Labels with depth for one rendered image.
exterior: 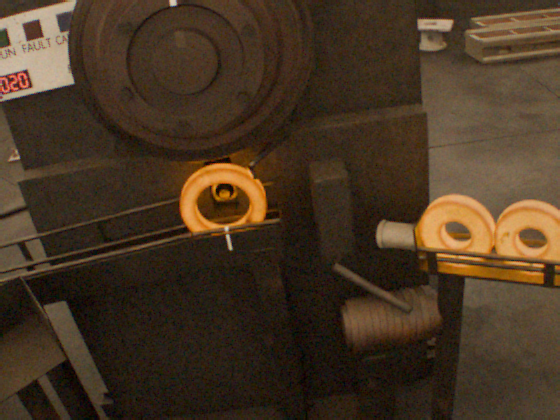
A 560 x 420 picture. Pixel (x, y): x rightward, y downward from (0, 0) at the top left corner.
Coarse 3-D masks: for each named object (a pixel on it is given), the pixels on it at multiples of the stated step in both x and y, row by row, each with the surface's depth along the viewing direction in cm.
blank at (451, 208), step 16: (432, 208) 113; (448, 208) 110; (464, 208) 109; (480, 208) 108; (432, 224) 114; (464, 224) 110; (480, 224) 108; (432, 240) 116; (448, 240) 116; (480, 240) 110; (448, 256) 116
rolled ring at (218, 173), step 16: (192, 176) 124; (208, 176) 122; (224, 176) 122; (240, 176) 122; (192, 192) 123; (256, 192) 125; (192, 208) 125; (256, 208) 127; (192, 224) 127; (208, 224) 129; (224, 224) 131
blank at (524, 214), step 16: (512, 208) 104; (528, 208) 101; (544, 208) 100; (512, 224) 104; (528, 224) 103; (544, 224) 101; (496, 240) 108; (512, 240) 106; (528, 256) 106; (544, 256) 104; (528, 272) 108
